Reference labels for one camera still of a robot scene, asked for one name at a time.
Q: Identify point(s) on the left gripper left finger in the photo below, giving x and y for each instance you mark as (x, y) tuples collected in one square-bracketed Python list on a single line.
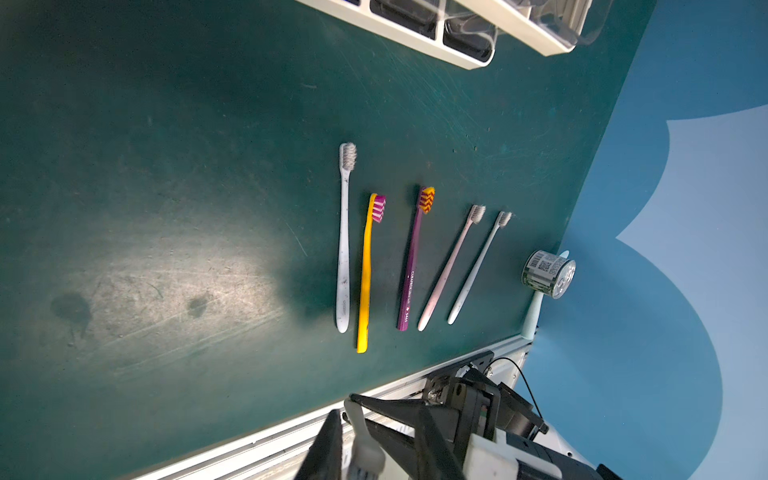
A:
[(324, 458)]

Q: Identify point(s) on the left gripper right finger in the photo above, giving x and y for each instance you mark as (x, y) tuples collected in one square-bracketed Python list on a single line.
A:
[(428, 454)]

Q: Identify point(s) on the grey white toothbrush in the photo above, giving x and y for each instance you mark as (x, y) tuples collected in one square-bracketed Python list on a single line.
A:
[(367, 461)]

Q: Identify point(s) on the light pink toothbrush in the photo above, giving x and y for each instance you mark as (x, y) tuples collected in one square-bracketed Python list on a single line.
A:
[(475, 215)]

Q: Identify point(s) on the pale white toothbrush right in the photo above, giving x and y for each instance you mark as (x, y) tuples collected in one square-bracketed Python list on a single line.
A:
[(501, 221)]

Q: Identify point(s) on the yellow toothbrush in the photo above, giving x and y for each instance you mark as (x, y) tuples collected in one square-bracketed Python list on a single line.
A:
[(376, 207)]

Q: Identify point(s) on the purple toothbrush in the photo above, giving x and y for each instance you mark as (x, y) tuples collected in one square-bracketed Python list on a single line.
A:
[(424, 205)]

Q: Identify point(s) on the white toothbrush holder rack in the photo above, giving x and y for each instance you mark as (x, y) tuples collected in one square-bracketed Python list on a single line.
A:
[(464, 33)]

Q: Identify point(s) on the light blue brush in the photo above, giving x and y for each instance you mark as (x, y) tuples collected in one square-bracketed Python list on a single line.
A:
[(533, 313)]

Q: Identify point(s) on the small metal can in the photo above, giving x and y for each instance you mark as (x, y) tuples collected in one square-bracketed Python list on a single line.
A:
[(548, 273)]

